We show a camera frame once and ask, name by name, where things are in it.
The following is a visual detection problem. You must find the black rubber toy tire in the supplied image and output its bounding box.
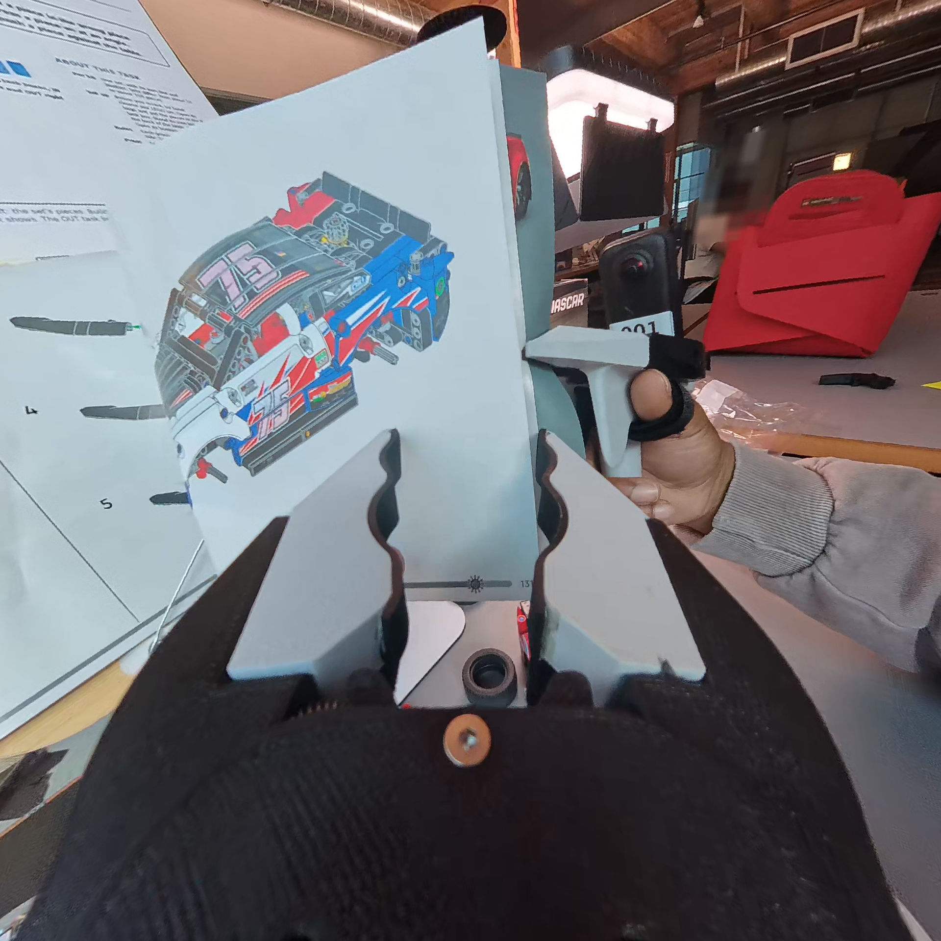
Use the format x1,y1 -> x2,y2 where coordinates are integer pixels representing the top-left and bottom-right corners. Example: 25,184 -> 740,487
462,648 -> 520,709

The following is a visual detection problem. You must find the printed white task sheet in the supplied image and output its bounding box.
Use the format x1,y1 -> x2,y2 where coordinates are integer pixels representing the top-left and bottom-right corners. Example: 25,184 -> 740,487
0,0 -> 222,262

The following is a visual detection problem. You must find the silver air duct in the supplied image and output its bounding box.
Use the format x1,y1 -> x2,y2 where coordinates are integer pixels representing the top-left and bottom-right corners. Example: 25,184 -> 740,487
706,0 -> 941,91
243,0 -> 436,43

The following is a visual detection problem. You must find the clear plastic bag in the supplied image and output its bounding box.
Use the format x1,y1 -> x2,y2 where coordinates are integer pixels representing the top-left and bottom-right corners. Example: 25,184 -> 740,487
691,378 -> 804,436

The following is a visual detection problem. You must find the toy set box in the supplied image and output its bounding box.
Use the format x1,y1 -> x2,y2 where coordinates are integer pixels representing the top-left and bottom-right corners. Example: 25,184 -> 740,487
550,273 -> 591,322

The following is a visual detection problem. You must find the red felt bag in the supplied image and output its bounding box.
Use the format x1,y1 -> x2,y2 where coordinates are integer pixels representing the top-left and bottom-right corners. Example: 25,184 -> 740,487
694,169 -> 941,360

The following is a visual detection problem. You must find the person's right hand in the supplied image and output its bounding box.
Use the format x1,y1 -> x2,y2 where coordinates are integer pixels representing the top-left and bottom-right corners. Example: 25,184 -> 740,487
609,368 -> 738,535

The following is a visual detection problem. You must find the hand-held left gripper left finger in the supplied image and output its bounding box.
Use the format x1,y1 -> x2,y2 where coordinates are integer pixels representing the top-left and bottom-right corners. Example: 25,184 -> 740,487
226,428 -> 405,682

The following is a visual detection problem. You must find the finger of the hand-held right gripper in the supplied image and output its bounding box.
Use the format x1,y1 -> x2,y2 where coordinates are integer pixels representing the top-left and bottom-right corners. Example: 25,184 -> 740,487
525,328 -> 653,369

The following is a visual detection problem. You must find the person's right forearm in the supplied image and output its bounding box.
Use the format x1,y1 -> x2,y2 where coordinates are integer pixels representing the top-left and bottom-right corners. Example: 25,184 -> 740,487
691,443 -> 941,673

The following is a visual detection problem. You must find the grey table with wooden edge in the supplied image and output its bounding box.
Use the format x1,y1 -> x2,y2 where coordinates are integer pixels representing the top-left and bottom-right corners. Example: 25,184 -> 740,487
694,289 -> 941,473

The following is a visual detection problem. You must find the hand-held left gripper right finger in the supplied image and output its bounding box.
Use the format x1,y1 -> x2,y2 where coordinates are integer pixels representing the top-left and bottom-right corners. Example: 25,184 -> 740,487
528,428 -> 707,677

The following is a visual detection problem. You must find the toy car instruction booklet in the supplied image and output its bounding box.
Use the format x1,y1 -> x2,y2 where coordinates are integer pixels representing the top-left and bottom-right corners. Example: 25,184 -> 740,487
0,18 -> 589,740

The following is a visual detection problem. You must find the grey desk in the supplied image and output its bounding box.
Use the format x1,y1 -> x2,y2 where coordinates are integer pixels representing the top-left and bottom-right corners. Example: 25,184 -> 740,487
397,515 -> 941,941

